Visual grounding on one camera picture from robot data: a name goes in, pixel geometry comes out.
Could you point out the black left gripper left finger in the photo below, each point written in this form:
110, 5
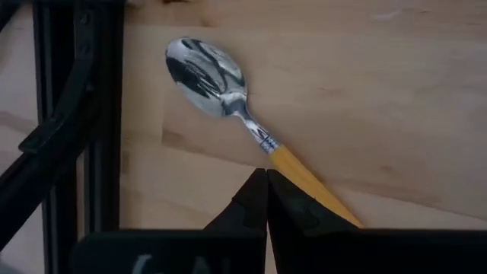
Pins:
243, 217

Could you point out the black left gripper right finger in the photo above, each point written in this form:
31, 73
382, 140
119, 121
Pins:
300, 220

